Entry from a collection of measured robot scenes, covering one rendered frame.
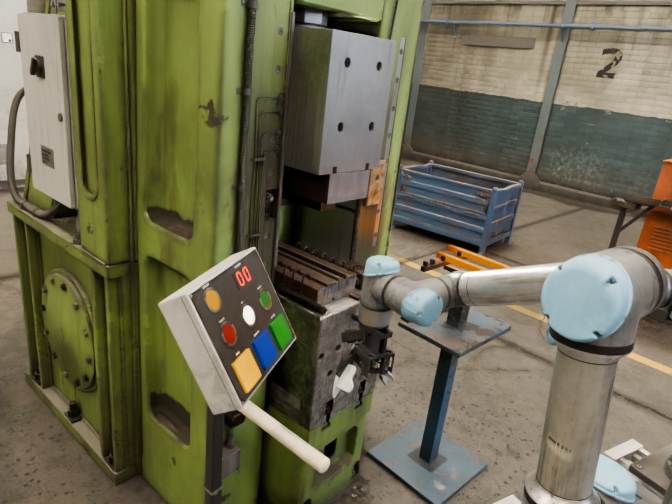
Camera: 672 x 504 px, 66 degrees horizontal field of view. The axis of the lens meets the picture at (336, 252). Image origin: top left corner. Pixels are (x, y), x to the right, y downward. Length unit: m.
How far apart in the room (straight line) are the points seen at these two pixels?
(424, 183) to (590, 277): 4.89
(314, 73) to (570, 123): 8.03
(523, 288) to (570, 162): 8.37
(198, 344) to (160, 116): 0.86
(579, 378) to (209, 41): 1.16
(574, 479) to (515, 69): 9.15
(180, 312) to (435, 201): 4.62
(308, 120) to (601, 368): 1.04
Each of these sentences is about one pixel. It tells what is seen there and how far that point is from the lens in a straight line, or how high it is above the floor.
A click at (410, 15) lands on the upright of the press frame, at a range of 2.05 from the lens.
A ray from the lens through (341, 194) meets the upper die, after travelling 1.63.
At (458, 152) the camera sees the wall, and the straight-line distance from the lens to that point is 10.31.
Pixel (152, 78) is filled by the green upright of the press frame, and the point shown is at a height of 1.58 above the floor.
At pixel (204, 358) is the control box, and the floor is 1.06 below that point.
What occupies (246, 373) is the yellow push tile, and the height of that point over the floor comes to 1.01.
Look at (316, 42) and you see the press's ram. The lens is 1.54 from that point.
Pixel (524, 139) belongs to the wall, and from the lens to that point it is 9.67.
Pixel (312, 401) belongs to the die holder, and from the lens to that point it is 1.83.
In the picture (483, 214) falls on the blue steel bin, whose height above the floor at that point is 0.43.
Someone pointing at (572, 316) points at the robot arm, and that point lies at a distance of 0.80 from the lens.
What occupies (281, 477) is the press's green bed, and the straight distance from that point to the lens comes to 2.16.
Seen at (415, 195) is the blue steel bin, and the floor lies 0.44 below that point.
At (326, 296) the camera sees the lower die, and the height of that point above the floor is 0.95.
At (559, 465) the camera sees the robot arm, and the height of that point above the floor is 1.13.
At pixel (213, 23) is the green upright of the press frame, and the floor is 1.74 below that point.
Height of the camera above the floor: 1.68
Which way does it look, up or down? 20 degrees down
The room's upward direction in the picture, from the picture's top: 7 degrees clockwise
